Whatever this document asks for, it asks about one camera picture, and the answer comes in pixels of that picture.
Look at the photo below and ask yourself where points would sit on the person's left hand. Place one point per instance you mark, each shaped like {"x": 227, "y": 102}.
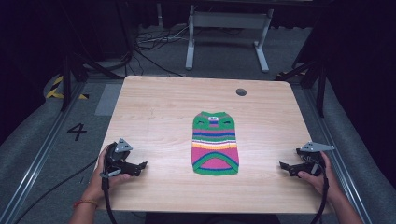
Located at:
{"x": 99, "y": 182}

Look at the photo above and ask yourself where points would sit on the black metal stand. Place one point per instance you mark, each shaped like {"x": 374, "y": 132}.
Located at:
{"x": 320, "y": 90}
{"x": 66, "y": 84}

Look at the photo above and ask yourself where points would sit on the grey floor plate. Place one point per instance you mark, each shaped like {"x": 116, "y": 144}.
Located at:
{"x": 108, "y": 99}

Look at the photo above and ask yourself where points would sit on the person's right hand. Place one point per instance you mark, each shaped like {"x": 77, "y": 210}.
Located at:
{"x": 327, "y": 183}

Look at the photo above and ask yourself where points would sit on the aluminium floor rail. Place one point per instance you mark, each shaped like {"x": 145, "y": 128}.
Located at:
{"x": 339, "y": 161}
{"x": 34, "y": 165}

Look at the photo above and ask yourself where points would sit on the striped knitted pet sweater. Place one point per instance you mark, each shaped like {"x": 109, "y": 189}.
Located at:
{"x": 214, "y": 146}

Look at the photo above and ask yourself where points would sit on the white metal desk frame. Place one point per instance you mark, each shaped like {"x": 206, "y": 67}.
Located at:
{"x": 229, "y": 20}

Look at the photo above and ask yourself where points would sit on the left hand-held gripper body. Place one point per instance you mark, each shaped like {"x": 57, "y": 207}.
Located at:
{"x": 115, "y": 157}

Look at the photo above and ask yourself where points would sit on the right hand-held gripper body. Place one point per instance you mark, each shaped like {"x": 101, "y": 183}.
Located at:
{"x": 311, "y": 161}

